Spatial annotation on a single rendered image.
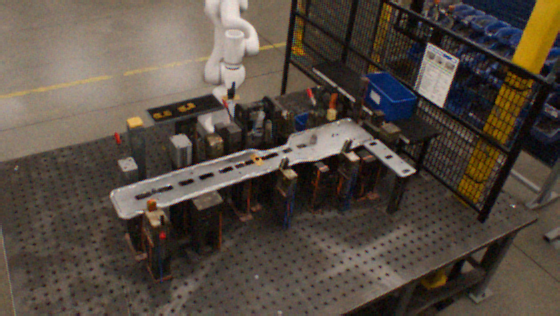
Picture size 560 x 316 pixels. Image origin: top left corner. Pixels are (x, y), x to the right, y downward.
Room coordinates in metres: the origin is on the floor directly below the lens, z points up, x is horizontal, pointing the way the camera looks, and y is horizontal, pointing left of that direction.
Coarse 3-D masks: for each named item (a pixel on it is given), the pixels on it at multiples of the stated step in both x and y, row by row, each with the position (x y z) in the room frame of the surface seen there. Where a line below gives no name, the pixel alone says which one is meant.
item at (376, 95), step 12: (384, 72) 2.54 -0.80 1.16; (372, 84) 2.38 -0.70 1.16; (384, 84) 2.53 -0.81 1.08; (396, 84) 2.44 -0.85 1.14; (372, 96) 2.36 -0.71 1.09; (384, 96) 2.27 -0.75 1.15; (396, 96) 2.41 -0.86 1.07; (408, 96) 2.33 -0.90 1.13; (384, 108) 2.25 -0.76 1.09; (396, 108) 2.22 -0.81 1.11; (408, 108) 2.25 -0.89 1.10
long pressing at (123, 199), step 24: (288, 144) 1.97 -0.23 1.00; (312, 144) 1.99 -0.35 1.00; (336, 144) 2.00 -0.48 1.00; (360, 144) 2.02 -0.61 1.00; (192, 168) 1.73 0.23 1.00; (216, 168) 1.74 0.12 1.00; (240, 168) 1.76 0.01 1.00; (264, 168) 1.77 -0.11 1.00; (120, 192) 1.53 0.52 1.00; (144, 192) 1.55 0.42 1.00; (168, 192) 1.56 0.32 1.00; (192, 192) 1.57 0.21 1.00; (120, 216) 1.40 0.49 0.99
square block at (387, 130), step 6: (384, 126) 2.12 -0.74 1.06; (390, 126) 2.12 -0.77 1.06; (384, 132) 2.09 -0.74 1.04; (390, 132) 2.06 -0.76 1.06; (396, 132) 2.08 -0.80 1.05; (378, 138) 2.11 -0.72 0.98; (384, 138) 2.08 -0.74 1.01; (390, 138) 2.06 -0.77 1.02; (396, 138) 2.09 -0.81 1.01; (384, 144) 2.07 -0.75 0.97; (390, 144) 2.07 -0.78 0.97; (390, 156) 2.09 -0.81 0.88; (384, 168) 2.08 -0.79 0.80; (384, 174) 2.09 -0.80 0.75; (378, 180) 2.08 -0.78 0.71; (384, 180) 2.09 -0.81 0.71
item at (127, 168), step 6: (120, 162) 1.67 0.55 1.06; (126, 162) 1.67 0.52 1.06; (132, 162) 1.67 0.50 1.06; (120, 168) 1.65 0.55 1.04; (126, 168) 1.63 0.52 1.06; (132, 168) 1.63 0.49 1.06; (120, 174) 1.66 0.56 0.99; (126, 174) 1.61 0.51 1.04; (132, 174) 1.63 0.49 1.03; (120, 180) 1.67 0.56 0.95; (126, 180) 1.61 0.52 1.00; (132, 180) 1.62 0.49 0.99; (138, 198) 1.64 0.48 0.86; (126, 222) 1.63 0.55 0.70
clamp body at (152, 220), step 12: (144, 216) 1.37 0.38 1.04; (156, 216) 1.35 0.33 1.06; (144, 228) 1.38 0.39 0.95; (156, 228) 1.31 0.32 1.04; (168, 228) 1.34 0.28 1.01; (156, 240) 1.30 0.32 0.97; (168, 240) 1.33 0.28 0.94; (156, 252) 1.33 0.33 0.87; (156, 264) 1.31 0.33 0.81; (168, 264) 1.33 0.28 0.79; (156, 276) 1.30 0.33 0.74; (168, 276) 1.33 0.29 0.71
